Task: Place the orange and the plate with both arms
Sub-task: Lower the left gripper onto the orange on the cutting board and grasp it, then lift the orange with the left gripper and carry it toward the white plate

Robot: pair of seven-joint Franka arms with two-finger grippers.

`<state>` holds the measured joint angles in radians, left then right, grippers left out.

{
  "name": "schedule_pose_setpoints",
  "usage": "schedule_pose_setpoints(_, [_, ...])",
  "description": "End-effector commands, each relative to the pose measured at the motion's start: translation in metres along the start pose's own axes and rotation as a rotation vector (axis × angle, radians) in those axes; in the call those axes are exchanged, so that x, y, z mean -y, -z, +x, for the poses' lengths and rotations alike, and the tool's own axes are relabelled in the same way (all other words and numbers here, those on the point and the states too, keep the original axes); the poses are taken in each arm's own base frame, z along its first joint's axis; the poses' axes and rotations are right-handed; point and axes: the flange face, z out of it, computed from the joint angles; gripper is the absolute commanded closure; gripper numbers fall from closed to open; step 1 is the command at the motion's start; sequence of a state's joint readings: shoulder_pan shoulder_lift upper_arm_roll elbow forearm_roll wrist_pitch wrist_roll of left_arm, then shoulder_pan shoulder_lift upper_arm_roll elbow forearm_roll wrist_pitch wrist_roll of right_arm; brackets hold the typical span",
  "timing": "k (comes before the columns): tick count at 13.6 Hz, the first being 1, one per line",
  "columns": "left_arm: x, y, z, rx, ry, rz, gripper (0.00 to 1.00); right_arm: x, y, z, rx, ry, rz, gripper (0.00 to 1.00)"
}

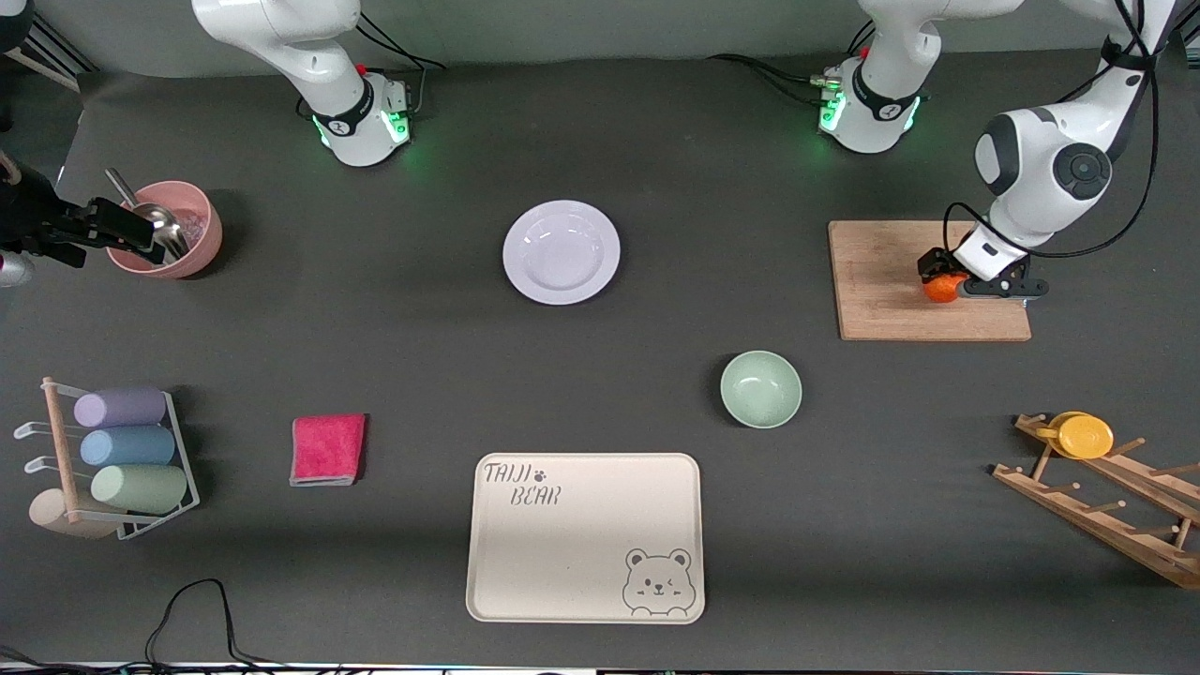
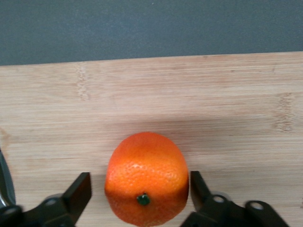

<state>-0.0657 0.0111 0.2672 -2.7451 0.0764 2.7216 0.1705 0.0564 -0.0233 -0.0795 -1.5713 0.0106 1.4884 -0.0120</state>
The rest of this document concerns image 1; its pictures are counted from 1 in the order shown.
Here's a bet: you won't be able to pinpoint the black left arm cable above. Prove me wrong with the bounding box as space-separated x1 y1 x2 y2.
942 0 1165 260

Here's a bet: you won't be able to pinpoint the pink bowl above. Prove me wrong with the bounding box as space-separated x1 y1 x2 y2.
105 181 224 280

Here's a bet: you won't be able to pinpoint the green cup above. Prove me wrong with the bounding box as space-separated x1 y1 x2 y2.
91 464 188 515

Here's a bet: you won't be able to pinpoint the white wire cup rack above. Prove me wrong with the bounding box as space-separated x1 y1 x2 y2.
13 377 201 542

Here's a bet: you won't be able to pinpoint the yellow cup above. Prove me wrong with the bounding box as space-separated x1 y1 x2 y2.
1036 412 1115 460

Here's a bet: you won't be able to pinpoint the wooden peg drying rack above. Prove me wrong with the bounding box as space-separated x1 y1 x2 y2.
992 413 1200 590

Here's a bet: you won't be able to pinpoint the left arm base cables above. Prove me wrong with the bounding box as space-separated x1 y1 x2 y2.
708 21 878 106

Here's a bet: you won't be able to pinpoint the black cable at table edge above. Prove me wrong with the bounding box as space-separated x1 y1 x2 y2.
0 578 376 675

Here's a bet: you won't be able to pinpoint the dark grey table cloth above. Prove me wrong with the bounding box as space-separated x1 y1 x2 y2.
0 37 1200 668

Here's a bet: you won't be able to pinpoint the metal frame strut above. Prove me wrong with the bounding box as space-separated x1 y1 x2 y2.
0 19 99 95

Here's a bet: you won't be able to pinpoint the blue cup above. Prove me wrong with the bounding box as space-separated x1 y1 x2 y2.
80 427 176 468

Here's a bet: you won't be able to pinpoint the metal scoop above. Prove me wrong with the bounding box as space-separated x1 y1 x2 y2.
105 168 190 264

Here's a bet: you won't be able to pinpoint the pink folded cloth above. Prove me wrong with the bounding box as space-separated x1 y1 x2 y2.
290 413 368 488

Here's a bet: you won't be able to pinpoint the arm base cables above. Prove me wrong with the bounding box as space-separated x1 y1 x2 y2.
352 11 447 119
708 21 878 106

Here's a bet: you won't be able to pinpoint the purple cup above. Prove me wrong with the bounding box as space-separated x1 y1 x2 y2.
74 387 168 429

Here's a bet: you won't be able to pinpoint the wooden cutting board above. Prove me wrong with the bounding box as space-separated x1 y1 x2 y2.
828 220 1032 342

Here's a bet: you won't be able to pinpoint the white round plate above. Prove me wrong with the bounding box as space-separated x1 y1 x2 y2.
502 200 622 306

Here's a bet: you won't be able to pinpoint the beige bear print tray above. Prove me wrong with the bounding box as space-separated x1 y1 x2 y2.
466 453 706 624

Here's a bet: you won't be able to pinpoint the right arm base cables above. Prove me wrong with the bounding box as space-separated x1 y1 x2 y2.
352 11 447 119

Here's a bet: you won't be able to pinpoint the light green bowl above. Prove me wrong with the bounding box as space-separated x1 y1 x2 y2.
720 351 803 429

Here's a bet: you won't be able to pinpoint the beige cup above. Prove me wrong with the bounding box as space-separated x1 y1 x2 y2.
28 487 123 540

